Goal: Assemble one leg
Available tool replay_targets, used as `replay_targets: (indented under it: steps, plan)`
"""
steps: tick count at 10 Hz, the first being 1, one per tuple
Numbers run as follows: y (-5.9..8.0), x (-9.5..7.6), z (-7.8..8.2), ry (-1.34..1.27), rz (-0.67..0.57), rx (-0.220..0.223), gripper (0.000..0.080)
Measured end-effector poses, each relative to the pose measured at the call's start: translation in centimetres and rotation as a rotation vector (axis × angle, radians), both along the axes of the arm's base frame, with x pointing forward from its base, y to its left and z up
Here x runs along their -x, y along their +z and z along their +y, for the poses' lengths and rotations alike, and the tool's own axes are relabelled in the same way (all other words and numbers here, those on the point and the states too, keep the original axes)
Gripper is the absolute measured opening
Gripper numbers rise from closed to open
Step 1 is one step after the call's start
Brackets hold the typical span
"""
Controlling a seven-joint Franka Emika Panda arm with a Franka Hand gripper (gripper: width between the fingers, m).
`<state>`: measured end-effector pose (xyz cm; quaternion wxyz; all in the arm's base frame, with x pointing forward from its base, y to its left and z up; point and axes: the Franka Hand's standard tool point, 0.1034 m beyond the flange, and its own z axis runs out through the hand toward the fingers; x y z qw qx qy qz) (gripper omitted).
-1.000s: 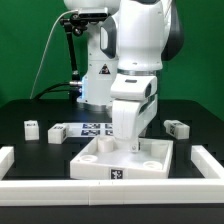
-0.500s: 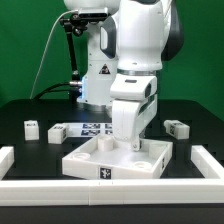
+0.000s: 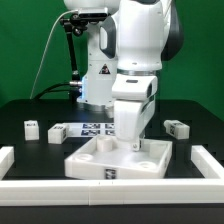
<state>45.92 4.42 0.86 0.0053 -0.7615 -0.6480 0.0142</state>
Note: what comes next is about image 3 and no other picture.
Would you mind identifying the black cables at base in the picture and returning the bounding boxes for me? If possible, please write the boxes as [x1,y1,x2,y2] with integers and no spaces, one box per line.
[33,79,83,100]

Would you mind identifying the white cable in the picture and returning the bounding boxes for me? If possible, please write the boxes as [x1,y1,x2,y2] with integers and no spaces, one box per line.
[29,9,80,100]

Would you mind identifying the white square tabletop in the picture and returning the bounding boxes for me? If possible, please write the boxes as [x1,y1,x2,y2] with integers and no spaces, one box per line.
[64,135,172,180]

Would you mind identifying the white U-shaped obstacle fence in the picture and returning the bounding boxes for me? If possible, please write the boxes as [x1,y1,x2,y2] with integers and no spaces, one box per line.
[0,146,224,206]

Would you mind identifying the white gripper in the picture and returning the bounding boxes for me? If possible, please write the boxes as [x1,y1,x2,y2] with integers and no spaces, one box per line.
[112,74,158,150]

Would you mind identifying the grey camera on mount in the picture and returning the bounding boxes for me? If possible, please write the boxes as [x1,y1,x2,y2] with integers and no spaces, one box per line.
[78,7,108,20]

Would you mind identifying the AprilTag marker sheet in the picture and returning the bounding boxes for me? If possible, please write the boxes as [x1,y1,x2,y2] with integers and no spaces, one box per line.
[68,123,115,137]

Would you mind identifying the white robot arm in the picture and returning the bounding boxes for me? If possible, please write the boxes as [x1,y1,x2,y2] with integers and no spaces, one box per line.
[64,0,183,150]

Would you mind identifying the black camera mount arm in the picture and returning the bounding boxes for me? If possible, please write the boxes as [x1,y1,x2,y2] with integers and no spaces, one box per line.
[60,14,89,81]

